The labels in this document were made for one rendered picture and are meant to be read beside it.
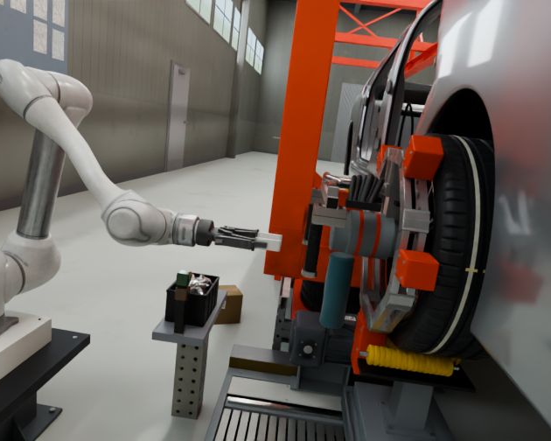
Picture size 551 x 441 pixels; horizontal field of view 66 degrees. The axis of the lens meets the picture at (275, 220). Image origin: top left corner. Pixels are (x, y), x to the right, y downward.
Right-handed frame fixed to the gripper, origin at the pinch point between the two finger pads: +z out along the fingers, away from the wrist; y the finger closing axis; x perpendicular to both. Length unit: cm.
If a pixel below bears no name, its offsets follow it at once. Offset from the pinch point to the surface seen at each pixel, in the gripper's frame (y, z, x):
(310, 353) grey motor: -39, 19, -53
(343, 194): -253, 45, -18
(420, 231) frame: 10.0, 36.6, 10.5
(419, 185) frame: 1.5, 36.7, 20.7
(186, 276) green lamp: -10.2, -24.9, -17.4
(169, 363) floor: -65, -43, -83
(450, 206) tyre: 11.6, 42.0, 17.9
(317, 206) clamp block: 2.3, 11.5, 11.8
